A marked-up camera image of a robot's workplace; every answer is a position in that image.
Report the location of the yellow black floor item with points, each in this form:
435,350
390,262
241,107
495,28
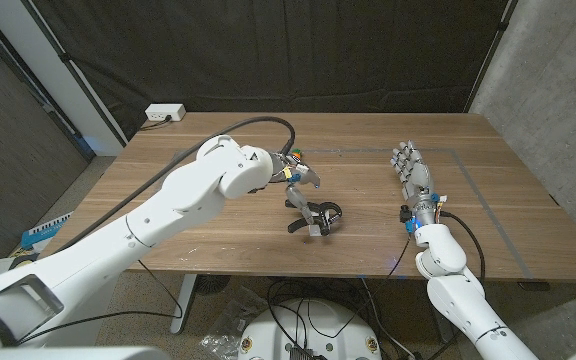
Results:
23,254

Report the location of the clear plastic bag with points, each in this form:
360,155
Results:
220,340

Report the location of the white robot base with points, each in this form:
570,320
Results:
313,335

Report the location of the white cube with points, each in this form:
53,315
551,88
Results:
315,230

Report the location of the black curtain backdrop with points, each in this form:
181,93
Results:
268,50

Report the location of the blue toy keyboard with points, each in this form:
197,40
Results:
43,232

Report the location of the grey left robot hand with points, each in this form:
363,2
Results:
295,192

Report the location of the grey table leg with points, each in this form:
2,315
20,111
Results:
440,320

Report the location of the orange toy carrot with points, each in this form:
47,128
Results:
296,154

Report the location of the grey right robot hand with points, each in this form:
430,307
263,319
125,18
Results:
415,175

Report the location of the black round floor fan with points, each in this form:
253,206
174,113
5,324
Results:
212,285

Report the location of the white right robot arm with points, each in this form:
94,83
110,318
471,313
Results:
463,300

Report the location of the white power strip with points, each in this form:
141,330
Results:
164,111

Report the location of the white table leg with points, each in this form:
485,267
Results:
184,305

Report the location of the black backdrop stand pole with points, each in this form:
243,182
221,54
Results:
75,72
490,55

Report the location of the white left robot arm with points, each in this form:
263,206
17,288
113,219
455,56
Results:
168,210

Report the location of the black grip strengthener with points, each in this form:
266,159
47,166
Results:
330,207

